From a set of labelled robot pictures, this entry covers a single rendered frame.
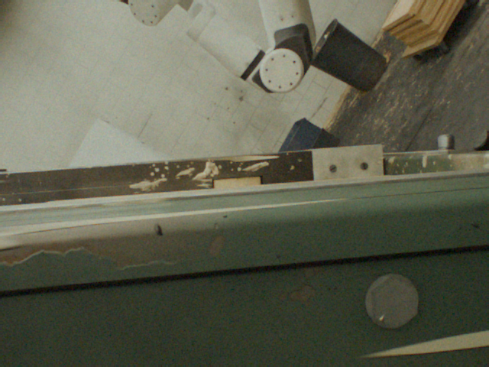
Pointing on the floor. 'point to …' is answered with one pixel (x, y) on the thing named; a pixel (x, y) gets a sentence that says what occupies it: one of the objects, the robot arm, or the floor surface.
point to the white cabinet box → (114, 147)
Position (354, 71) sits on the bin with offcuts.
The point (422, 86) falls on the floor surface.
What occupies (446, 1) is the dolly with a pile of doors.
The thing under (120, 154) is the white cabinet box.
